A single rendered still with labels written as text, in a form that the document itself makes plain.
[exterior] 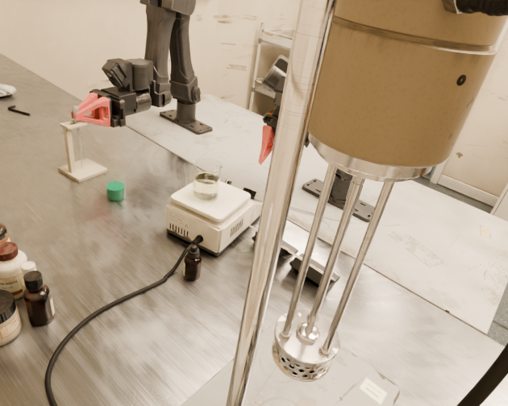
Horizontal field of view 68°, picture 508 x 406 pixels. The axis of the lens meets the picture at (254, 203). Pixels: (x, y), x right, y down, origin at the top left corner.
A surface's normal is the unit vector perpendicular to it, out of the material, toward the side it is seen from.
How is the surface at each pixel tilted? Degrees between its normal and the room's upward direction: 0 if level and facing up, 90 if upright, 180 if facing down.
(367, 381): 0
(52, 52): 90
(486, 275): 0
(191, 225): 90
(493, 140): 90
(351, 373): 0
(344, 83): 90
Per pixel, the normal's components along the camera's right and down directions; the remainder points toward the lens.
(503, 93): -0.65, 0.33
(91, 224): 0.14, -0.84
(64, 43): 0.75, 0.44
